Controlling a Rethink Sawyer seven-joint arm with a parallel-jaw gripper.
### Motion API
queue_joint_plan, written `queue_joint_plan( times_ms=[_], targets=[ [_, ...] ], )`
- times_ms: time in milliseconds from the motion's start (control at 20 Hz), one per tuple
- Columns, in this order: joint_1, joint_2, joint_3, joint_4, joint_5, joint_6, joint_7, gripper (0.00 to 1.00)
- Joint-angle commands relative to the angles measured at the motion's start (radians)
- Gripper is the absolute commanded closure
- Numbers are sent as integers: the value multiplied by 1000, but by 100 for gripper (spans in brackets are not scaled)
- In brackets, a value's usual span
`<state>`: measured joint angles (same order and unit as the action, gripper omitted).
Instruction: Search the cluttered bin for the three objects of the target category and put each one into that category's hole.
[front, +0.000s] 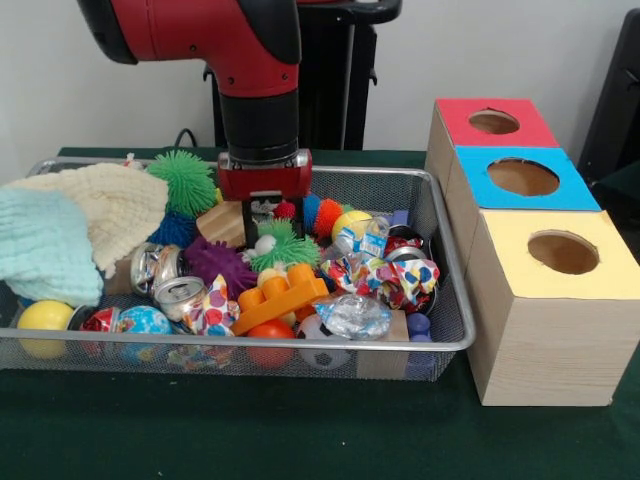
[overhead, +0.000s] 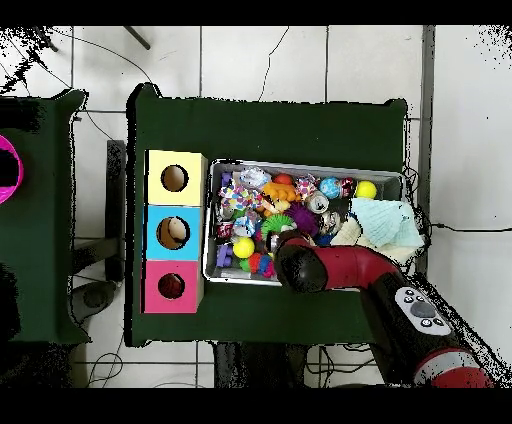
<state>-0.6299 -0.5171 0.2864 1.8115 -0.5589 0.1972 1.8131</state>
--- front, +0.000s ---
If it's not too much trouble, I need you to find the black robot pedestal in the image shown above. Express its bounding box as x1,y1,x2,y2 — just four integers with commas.
202,0,404,151

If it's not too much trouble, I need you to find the silver wire mesh bin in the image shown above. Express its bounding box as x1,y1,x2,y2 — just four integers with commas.
0,157,476,384

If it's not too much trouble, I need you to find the purple spiky ball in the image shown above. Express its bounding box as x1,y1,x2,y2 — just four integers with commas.
183,236,259,301

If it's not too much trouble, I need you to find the multicolour spiky caterpillar toy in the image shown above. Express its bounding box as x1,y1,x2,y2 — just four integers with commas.
272,192,347,236

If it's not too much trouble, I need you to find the green spiky rubber ball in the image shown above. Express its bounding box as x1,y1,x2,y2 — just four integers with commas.
147,149,219,217
242,218,323,274

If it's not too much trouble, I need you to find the wooden box with three holes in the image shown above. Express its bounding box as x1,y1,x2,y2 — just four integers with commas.
424,97,630,407

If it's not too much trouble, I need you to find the mint green muslin cloth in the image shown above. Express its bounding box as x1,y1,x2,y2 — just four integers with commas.
0,188,105,307

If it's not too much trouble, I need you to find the black upright panel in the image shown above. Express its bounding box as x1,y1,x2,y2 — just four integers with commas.
577,7,640,174

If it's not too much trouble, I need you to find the dark green table cloth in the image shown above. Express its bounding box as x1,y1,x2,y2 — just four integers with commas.
0,145,640,480

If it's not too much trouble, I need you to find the flattened clear bottle, blue label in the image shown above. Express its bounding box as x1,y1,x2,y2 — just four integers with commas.
313,293,393,341

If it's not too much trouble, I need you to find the striped light wooden block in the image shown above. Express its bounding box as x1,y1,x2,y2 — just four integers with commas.
195,202,249,249

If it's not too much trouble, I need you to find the orange plastic building block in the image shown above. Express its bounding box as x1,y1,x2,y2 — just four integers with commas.
230,263,330,337

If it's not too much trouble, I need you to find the clear plastic bottle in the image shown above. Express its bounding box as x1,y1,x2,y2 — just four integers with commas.
332,215,391,261

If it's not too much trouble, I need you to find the crumpled colourful patterned paper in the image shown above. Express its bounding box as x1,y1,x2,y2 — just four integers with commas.
319,254,441,314

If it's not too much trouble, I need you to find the cream muslin cloth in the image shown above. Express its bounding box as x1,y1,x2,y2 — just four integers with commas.
4,163,170,279

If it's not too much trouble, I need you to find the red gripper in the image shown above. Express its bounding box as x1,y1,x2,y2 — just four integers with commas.
217,148,314,249

